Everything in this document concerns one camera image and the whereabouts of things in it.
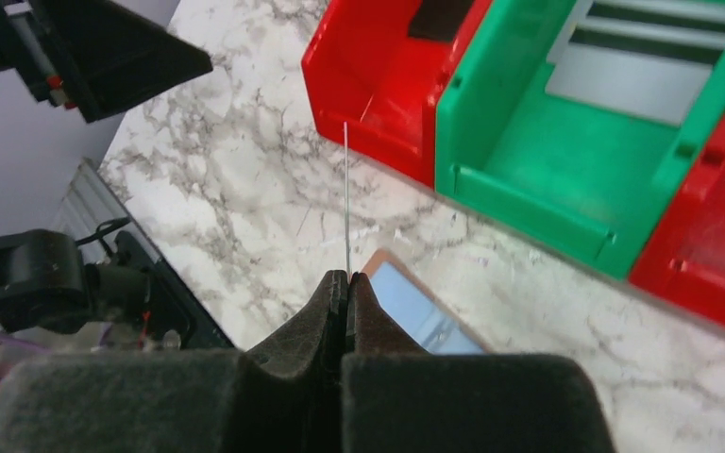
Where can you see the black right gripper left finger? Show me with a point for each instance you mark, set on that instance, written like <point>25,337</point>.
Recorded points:
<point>280,396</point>

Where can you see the green plastic bin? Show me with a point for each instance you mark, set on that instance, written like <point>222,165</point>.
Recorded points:
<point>587,182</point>

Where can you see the right red plastic bin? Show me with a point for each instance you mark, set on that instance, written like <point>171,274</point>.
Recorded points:
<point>684,260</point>

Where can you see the black card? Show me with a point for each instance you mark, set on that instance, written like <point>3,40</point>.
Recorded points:
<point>349,272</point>
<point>438,20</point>

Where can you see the silver card from holder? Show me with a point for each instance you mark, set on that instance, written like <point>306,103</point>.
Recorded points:
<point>643,68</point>

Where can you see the left red plastic bin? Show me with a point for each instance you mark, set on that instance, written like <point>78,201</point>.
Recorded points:
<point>362,67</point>

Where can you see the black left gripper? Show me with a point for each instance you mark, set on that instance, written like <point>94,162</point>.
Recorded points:
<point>97,56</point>

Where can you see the red plastic bin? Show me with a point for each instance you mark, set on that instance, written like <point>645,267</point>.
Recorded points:
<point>362,67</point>
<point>684,260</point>

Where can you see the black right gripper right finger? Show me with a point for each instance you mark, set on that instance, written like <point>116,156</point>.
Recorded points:
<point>396,397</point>

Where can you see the tan leather card holder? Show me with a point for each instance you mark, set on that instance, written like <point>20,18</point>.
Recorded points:
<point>416,309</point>

